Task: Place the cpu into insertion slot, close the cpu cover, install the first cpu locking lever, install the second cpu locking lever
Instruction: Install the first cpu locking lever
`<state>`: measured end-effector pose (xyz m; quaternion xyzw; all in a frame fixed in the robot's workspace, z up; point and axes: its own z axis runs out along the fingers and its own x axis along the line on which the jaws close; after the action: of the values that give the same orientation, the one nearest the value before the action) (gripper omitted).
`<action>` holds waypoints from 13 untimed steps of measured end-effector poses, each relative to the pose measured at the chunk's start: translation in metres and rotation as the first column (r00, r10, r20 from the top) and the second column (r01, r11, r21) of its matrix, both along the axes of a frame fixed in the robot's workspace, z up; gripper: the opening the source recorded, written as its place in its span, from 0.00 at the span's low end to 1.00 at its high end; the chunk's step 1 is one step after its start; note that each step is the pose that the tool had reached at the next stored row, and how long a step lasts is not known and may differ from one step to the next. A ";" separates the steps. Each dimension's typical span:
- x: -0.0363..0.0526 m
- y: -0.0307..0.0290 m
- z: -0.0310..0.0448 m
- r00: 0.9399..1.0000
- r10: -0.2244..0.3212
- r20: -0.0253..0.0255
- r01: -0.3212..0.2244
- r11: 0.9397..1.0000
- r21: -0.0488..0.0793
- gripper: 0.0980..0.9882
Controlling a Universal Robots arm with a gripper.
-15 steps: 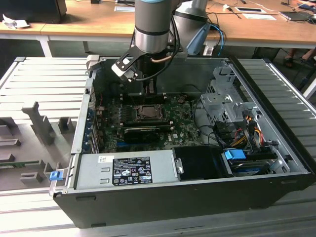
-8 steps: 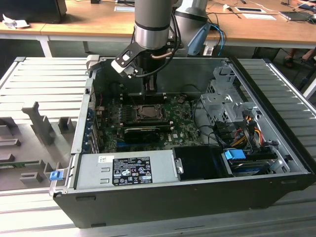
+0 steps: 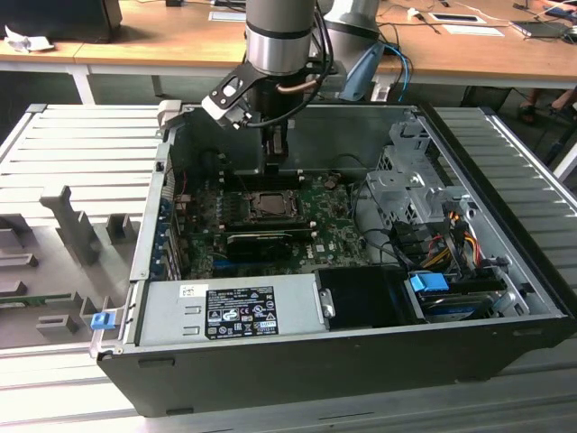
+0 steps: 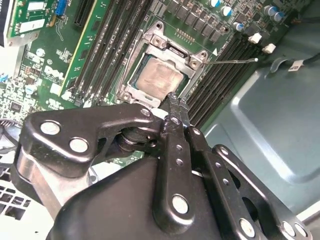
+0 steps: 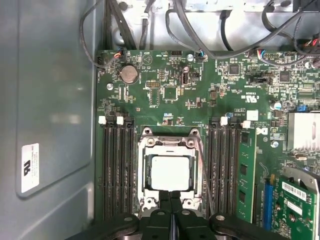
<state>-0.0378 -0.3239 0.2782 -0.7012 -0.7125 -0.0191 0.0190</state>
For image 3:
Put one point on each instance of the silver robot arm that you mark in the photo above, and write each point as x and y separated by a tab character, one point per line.
279	45

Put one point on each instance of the black monitor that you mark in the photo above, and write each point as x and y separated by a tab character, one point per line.
58	20

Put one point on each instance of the blue disk carrier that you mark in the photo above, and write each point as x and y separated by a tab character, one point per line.
427	283

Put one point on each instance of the person's foot in sandal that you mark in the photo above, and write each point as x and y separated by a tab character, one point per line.
527	110
563	99

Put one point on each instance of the white flat sheet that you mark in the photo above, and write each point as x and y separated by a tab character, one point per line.
473	30

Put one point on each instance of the dark notebook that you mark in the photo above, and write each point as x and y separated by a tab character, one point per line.
538	28

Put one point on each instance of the black open PC case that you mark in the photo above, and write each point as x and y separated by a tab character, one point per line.
315	374

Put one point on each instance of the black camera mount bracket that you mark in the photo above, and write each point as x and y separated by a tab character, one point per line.
217	95

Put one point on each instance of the crumpled white paper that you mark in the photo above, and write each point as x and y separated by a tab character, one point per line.
27	41

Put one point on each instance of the disk drive with blue label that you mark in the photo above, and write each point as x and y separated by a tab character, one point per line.
455	311

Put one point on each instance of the small blue plastic clip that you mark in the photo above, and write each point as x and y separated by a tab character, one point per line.
101	321

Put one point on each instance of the white framed tablet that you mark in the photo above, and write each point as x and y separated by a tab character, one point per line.
457	18

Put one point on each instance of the round coin battery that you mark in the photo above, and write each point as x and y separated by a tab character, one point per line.
332	182

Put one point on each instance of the green motherboard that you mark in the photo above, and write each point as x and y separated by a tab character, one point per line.
334	225

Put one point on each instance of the blue expansion slot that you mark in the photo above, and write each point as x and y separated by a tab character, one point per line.
219	263

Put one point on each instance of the wooden desk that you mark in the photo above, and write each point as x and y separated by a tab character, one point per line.
180	43

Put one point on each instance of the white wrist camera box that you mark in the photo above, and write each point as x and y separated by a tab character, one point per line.
225	115

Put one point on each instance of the black graphics card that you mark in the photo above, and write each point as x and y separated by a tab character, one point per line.
259	249

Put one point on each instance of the grey power supply unit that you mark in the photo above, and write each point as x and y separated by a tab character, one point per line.
169	311

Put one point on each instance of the grey plastic case latch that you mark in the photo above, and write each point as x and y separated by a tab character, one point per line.
169	115

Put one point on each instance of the metal disk bay cage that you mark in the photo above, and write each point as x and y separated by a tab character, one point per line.
396	194

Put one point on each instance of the grey parts rack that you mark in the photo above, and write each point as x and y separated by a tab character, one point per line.
54	252

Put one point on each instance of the green RAM stick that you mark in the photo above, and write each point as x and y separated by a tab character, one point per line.
36	298

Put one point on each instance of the CPU socket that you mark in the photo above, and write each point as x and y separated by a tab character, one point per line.
249	212

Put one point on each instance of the black RAM slot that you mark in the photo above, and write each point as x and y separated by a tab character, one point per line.
270	232
270	224
245	177
245	185

